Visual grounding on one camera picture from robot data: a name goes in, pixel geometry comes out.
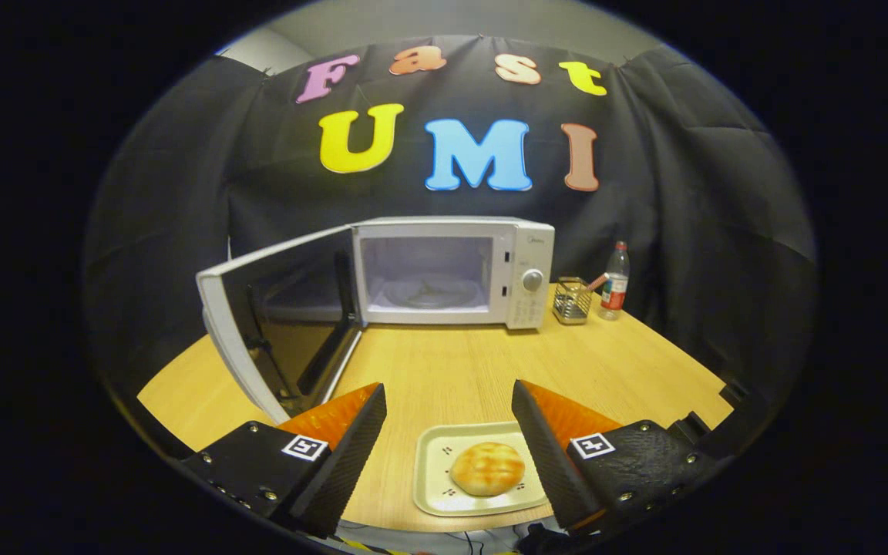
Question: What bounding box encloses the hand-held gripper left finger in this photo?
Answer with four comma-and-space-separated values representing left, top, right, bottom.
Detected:
180, 382, 388, 539

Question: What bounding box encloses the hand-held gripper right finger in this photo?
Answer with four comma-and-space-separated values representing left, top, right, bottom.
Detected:
511, 379, 722, 534

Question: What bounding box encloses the round golden bread bun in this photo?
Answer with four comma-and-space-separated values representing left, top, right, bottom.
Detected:
450, 442, 526, 497

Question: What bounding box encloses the white microwave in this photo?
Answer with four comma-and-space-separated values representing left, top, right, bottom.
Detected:
196, 216, 556, 425

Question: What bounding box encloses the glass microwave turntable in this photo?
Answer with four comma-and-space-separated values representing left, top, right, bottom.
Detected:
386, 279, 485, 311

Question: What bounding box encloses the pale square speckled plate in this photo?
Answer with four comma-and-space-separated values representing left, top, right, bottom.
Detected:
413, 422, 551, 517

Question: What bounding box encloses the clear bottle with red label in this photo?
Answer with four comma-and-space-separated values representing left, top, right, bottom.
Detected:
599, 241, 631, 321

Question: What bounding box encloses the metal wire basket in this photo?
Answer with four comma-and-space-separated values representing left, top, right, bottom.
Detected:
552, 277, 594, 325

